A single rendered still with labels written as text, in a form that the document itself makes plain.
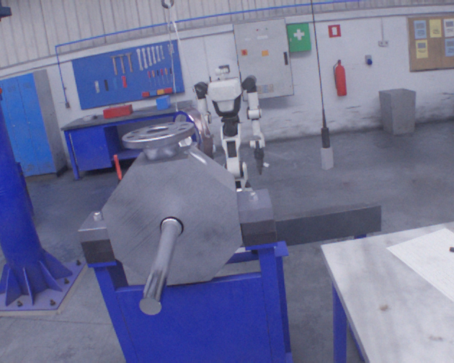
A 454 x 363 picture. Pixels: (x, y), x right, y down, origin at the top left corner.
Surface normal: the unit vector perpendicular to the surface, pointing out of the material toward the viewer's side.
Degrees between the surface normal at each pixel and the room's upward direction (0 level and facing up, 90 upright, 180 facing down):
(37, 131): 90
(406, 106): 93
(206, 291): 90
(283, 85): 90
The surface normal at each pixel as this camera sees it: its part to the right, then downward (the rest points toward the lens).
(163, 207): 0.02, 0.31
